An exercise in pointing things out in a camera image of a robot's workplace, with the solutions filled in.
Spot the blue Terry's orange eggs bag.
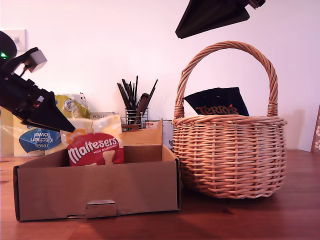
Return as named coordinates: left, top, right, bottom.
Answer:
left=183, top=87, right=250, bottom=117

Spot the white Porlex box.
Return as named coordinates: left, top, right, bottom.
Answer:
left=89, top=111, right=118, bottom=123

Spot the brown cardboard box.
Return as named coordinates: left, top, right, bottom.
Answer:
left=13, top=118, right=181, bottom=223

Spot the yellow kitchen towel pack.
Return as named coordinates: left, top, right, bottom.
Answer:
left=0, top=93, right=91, bottom=158

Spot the red Maltesers bunnies bag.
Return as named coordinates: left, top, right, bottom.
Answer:
left=59, top=115, right=125, bottom=167

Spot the thin black stick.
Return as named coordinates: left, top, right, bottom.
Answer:
left=116, top=83, right=128, bottom=111
left=133, top=75, right=139, bottom=111
left=147, top=79, right=159, bottom=101
left=121, top=78, right=133, bottom=111

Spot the cream labelled carton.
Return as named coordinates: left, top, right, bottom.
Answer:
left=145, top=120, right=161, bottom=130

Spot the brown paw print board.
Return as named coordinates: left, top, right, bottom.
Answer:
left=310, top=104, right=320, bottom=154

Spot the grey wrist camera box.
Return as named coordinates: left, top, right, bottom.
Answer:
left=11, top=47, right=48, bottom=74

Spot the wire utensil holder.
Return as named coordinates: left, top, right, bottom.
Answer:
left=124, top=108, right=149, bottom=126

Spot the white wall light switch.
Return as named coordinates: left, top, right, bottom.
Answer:
left=3, top=29, right=27, bottom=51

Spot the woven wicker basket with handle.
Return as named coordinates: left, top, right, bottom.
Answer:
left=172, top=41, right=288, bottom=200

